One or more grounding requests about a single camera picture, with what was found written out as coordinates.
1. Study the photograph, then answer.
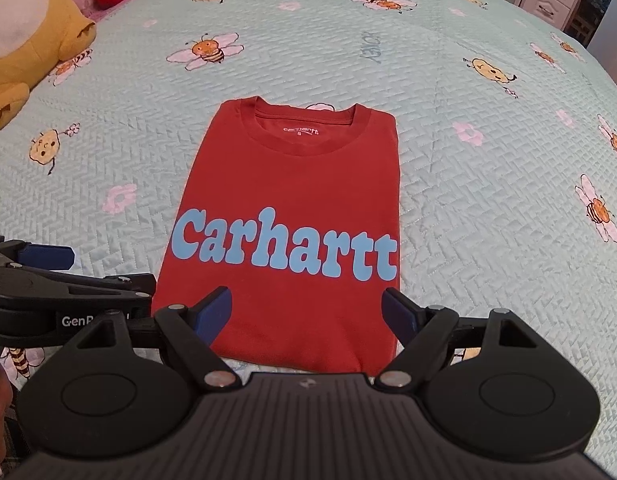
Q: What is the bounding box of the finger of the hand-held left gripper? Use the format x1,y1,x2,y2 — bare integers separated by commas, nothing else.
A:
63,274,158,307
0,234,75,272

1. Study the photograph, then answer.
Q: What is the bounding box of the light green quilted bed cover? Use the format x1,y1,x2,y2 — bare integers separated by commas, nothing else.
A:
0,0,617,466

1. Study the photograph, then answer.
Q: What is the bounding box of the red t-shirt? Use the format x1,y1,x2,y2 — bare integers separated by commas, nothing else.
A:
156,96,401,377

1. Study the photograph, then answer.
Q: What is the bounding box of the yellow plush toy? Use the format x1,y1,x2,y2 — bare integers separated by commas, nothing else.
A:
0,0,98,134

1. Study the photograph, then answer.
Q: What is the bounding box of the person's plaid clothing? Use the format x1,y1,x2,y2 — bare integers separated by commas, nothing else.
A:
3,417,33,461

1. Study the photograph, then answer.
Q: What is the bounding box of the white door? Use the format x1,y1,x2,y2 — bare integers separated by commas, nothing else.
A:
585,7,617,106

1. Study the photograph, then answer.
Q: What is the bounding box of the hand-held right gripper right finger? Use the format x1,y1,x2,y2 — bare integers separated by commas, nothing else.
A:
381,287,539,391

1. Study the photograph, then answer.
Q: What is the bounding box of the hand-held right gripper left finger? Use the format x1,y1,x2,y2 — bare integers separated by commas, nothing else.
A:
78,286,242,391

